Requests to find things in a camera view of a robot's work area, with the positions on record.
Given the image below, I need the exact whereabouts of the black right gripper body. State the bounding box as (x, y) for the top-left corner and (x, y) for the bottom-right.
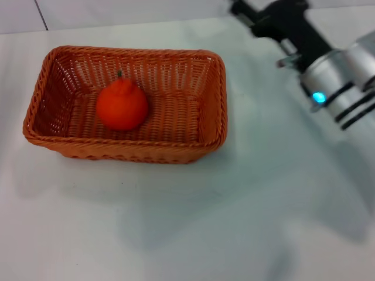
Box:
(251, 0), (335, 70)

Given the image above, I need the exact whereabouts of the orange toy citrus fruit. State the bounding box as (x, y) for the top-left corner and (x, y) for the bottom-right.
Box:
(96, 70), (148, 131)

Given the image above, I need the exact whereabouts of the orange woven rectangular basket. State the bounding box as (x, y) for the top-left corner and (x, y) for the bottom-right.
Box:
(22, 44), (229, 165)

